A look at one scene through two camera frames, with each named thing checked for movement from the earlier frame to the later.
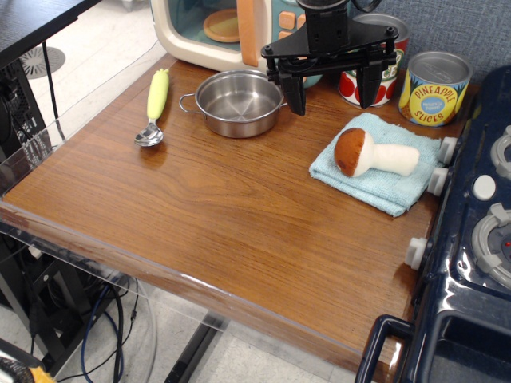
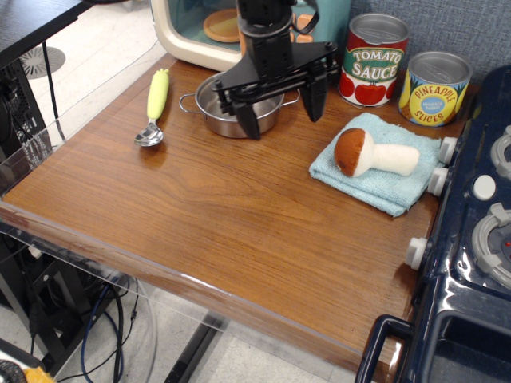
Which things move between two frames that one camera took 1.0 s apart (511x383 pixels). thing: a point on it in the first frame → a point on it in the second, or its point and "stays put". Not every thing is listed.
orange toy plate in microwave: [223, 25] stays put
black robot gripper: [330, 42] → [274, 64]
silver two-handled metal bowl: [238, 103] stays put
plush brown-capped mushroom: [355, 154] stays put
